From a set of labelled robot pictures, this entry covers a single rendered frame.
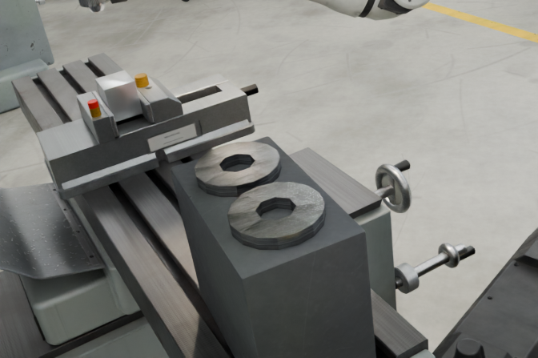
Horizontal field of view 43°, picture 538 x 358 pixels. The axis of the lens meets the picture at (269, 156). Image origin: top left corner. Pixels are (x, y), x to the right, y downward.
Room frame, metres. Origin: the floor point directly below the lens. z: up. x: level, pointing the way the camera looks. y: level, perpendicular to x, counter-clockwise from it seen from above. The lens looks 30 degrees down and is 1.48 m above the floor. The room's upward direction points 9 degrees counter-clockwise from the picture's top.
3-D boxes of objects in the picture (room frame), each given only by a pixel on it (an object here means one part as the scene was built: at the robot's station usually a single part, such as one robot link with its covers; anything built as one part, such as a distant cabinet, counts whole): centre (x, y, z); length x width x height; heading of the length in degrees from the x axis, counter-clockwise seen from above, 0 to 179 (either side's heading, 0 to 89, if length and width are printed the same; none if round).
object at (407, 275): (1.13, -0.31, 0.51); 0.22 x 0.06 x 0.06; 115
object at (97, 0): (1.04, 0.22, 1.23); 0.05 x 0.05 x 0.06
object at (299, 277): (0.56, 0.02, 1.03); 0.22 x 0.12 x 0.20; 19
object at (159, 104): (1.07, 0.18, 1.02); 0.12 x 0.06 x 0.04; 22
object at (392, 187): (1.25, -0.23, 0.63); 0.16 x 0.12 x 0.12; 115
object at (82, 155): (1.06, 0.20, 0.99); 0.35 x 0.15 x 0.11; 112
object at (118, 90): (1.05, 0.23, 1.04); 0.06 x 0.05 x 0.06; 22
